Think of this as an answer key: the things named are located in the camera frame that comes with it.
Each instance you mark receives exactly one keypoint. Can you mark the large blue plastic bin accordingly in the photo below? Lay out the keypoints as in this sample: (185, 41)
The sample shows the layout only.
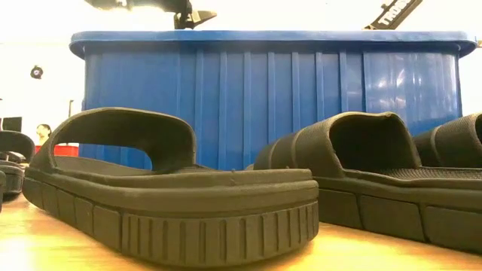
(241, 94)

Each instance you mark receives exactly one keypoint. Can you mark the smooth black slide sandal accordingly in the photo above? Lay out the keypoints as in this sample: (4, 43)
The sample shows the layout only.
(15, 145)
(188, 211)

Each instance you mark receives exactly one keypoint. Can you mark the textured black slide sandal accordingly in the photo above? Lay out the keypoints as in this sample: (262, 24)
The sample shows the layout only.
(452, 147)
(376, 211)

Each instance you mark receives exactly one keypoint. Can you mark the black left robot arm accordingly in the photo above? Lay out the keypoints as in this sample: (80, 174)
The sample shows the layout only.
(165, 4)

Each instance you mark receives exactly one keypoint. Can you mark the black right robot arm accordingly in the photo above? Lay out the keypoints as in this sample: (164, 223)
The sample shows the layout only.
(395, 15)

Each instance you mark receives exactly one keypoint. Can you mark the red plastic bin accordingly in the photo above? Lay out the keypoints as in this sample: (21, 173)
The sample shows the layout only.
(66, 150)

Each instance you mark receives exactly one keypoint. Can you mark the person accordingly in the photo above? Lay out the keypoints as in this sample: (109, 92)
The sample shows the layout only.
(43, 131)

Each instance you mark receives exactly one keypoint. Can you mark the black computer monitor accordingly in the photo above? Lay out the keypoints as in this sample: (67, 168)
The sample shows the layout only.
(12, 124)

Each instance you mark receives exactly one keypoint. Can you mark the black vertical stand post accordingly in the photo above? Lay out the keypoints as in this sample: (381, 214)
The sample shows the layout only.
(70, 109)

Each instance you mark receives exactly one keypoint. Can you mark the round black wall fixture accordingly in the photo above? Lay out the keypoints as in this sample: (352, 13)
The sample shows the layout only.
(36, 72)

